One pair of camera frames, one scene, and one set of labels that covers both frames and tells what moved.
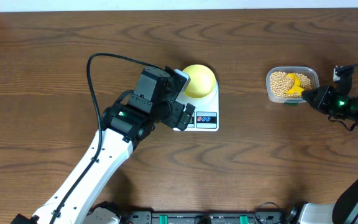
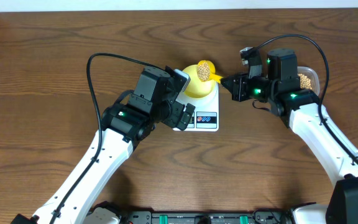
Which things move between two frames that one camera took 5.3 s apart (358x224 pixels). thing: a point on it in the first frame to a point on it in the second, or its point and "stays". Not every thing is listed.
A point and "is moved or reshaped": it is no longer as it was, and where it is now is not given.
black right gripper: x=320 y=103 to x=234 y=90
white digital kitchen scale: x=206 y=115 stays
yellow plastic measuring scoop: x=297 y=87 is moved or reshaped
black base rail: x=261 y=216 stays
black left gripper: x=171 y=119 stays
